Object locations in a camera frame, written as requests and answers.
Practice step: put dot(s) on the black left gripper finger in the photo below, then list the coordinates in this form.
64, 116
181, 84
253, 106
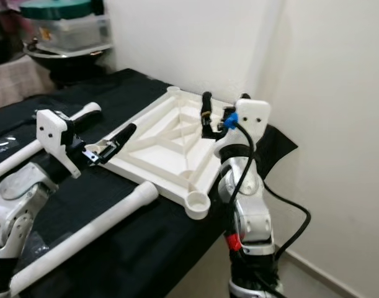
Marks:
120, 144

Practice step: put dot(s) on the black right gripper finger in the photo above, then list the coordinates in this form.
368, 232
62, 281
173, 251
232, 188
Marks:
208, 112
244, 97

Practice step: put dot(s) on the white plastic table top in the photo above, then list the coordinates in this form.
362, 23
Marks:
170, 155

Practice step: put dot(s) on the clear plastic wrap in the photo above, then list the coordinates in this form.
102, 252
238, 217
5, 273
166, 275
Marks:
6, 143

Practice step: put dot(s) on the beige cloth covered table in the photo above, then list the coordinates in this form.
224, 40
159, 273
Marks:
18, 84

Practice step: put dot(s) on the black wok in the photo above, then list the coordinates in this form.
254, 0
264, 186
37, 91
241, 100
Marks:
68, 56

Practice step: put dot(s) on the clear plastic container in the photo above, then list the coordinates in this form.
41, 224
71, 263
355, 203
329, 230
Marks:
74, 34

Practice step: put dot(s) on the black plastic sheet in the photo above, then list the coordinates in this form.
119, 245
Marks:
152, 261

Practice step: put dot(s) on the green lidded pot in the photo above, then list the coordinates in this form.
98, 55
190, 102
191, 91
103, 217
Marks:
56, 9

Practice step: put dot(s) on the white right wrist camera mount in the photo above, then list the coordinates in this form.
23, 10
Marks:
251, 118

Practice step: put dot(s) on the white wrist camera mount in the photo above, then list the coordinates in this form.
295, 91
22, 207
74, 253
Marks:
251, 118
53, 133

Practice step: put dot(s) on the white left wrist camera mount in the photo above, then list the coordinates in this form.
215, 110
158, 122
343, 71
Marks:
53, 133

